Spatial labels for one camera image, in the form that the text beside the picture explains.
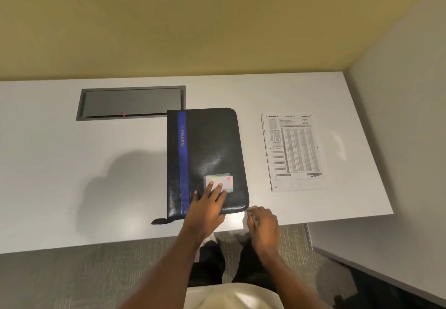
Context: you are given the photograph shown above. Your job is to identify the black trousers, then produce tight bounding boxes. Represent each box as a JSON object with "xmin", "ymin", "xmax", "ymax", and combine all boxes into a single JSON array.
[{"xmin": 188, "ymin": 237, "xmax": 276, "ymax": 293}]

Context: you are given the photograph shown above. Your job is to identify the person's right forearm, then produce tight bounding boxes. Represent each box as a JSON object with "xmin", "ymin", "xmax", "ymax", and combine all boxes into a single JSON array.
[{"xmin": 258, "ymin": 246, "xmax": 331, "ymax": 309}]

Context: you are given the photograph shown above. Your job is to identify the small white card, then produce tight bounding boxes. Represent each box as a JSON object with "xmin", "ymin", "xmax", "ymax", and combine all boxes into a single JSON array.
[{"xmin": 203, "ymin": 174, "xmax": 233, "ymax": 194}]

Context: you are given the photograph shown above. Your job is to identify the white paper slip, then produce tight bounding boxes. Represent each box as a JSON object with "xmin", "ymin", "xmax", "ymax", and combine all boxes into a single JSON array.
[{"xmin": 243, "ymin": 206, "xmax": 259, "ymax": 232}]

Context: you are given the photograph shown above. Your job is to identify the person's left hand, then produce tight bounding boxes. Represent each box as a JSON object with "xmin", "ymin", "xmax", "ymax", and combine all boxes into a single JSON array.
[{"xmin": 181, "ymin": 181, "xmax": 228, "ymax": 241}]

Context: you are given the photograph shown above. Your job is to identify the black portfolio folder blue stripe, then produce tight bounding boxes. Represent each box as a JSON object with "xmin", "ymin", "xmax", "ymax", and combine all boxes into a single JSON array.
[{"xmin": 151, "ymin": 108, "xmax": 250, "ymax": 225}]

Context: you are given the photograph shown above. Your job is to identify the printed paper form sheet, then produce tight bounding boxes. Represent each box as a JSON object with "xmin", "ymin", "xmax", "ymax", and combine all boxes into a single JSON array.
[{"xmin": 261, "ymin": 112, "xmax": 325, "ymax": 192}]

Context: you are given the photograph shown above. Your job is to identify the gray desk cable hatch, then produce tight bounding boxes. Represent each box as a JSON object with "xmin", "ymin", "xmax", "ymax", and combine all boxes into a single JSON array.
[{"xmin": 76, "ymin": 86, "xmax": 186, "ymax": 121}]

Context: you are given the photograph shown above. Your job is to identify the white shirt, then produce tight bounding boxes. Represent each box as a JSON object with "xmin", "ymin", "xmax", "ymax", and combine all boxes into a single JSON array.
[{"xmin": 184, "ymin": 283, "xmax": 284, "ymax": 309}]

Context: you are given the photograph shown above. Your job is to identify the person's right hand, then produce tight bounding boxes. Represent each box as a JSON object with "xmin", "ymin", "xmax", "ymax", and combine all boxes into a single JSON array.
[{"xmin": 246, "ymin": 207, "xmax": 281, "ymax": 254}]

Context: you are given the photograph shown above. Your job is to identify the person's left forearm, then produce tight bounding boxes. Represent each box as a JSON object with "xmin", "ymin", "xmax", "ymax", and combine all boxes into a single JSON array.
[{"xmin": 118, "ymin": 227, "xmax": 207, "ymax": 309}]

